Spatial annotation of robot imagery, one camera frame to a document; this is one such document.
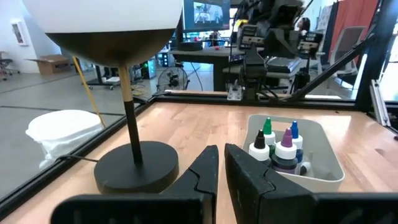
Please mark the brown cardboard box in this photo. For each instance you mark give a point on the brown cardboard box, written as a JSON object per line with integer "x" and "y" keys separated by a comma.
{"x": 51, "y": 63}

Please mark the black computer monitor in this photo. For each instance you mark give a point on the black computer monitor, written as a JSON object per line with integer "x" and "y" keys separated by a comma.
{"x": 206, "y": 14}

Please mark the white globe table lamp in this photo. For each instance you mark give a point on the white globe table lamp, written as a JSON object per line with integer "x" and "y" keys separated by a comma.
{"x": 136, "y": 169}

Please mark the black floor fan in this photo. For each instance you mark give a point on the black floor fan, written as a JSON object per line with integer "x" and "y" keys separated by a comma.
{"x": 173, "y": 79}

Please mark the large green food coloring bottle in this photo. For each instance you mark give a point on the large green food coloring bottle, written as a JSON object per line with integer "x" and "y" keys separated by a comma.
{"x": 267, "y": 126}

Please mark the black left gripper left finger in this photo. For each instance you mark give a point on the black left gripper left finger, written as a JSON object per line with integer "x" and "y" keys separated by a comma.
{"x": 186, "y": 205}

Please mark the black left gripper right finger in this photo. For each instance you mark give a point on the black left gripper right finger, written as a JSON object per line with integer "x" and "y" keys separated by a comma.
{"x": 264, "y": 199}

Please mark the black computer tower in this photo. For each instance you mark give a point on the black computer tower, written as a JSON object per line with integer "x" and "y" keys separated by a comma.
{"x": 149, "y": 68}

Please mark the large purple food coloring bottle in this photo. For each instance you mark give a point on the large purple food coloring bottle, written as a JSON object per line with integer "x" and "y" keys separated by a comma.
{"x": 286, "y": 149}

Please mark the large black food coloring bottle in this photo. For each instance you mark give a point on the large black food coloring bottle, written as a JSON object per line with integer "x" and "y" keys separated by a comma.
{"x": 259, "y": 146}

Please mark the black backlit keyboard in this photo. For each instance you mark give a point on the black backlit keyboard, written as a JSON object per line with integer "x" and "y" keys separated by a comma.
{"x": 281, "y": 63}

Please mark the grey office chair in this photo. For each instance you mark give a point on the grey office chair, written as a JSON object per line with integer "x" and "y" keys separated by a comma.
{"x": 348, "y": 53}

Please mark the small white-capped coloring bottle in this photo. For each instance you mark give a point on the small white-capped coloring bottle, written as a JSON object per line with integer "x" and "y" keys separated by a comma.
{"x": 305, "y": 168}

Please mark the black metal table frame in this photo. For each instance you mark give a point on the black metal table frame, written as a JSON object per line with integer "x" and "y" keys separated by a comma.
{"x": 217, "y": 100}

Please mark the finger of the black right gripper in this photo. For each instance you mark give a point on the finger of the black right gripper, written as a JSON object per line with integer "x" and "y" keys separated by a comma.
{"x": 274, "y": 43}
{"x": 289, "y": 43}

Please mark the grey plastic tray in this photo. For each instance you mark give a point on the grey plastic tray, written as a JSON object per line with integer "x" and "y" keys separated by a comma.
{"x": 323, "y": 146}

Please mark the white wall frame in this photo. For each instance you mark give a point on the white wall frame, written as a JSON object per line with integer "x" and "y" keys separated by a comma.
{"x": 19, "y": 32}

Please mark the orange curtain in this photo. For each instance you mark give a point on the orange curtain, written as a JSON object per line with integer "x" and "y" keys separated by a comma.
{"x": 357, "y": 15}

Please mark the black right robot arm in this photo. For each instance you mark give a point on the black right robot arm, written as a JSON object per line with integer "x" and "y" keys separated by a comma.
{"x": 253, "y": 74}

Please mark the silver aluminium rail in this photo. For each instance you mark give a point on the silver aluminium rail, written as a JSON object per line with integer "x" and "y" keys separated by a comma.
{"x": 379, "y": 102}

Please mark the large blue food coloring bottle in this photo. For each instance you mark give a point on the large blue food coloring bottle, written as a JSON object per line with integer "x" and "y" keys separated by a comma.
{"x": 294, "y": 130}

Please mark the person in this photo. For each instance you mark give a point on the person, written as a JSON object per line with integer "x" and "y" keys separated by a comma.
{"x": 303, "y": 25}

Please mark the grey desk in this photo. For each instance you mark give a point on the grey desk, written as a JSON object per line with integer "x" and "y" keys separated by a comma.
{"x": 202, "y": 54}

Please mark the white lidded trash bin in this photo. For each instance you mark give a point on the white lidded trash bin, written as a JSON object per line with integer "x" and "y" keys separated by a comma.
{"x": 62, "y": 130}

